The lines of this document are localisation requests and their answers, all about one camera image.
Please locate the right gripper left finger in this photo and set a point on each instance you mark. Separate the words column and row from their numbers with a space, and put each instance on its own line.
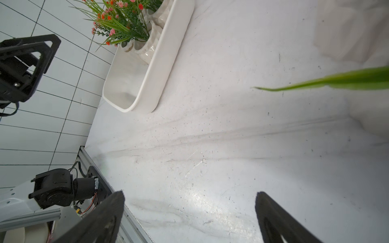
column 101, row 225

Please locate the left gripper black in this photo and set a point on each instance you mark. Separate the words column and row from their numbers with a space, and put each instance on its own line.
column 23, row 63

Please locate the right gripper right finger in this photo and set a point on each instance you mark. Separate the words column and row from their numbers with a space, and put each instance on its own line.
column 277, row 225

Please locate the potted gypsophila pink centre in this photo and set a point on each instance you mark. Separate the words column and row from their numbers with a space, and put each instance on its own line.
column 135, row 26

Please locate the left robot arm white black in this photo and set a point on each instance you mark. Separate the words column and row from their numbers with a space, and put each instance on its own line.
column 56, row 187

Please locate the white storage tray box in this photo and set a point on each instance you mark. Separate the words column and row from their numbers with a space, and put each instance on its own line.
column 135, row 85

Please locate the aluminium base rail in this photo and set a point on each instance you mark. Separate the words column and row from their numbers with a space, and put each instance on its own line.
column 74, row 205

